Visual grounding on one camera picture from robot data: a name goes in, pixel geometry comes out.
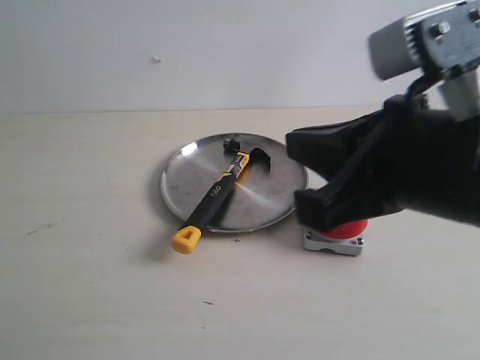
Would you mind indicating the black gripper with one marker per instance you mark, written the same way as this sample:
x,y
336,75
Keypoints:
x,y
403,156

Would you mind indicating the yellow black claw hammer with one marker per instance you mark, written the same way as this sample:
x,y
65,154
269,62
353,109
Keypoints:
x,y
185,240

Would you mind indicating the red dome push button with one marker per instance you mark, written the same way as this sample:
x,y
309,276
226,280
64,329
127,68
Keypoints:
x,y
347,239

